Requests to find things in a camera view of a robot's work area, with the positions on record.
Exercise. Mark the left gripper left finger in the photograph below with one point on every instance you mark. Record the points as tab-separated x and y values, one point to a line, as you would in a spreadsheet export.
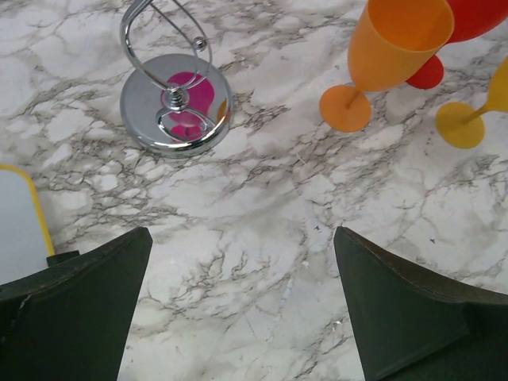
71	320

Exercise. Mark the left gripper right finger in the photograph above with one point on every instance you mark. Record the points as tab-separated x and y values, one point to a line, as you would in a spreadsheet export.
411	323

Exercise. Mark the yellow wine glass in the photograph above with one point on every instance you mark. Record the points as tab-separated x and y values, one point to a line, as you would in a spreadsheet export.
460	125

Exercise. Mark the chrome wine glass rack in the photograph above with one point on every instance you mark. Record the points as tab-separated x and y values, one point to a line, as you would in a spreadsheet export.
175	105

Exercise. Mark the orange wine glass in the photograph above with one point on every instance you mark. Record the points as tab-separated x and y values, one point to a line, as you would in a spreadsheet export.
390	43

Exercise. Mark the red wine glass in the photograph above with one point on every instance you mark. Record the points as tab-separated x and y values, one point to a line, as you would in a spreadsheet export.
473	18

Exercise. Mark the yellow framed whiteboard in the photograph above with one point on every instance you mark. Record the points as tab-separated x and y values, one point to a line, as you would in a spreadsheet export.
26	245

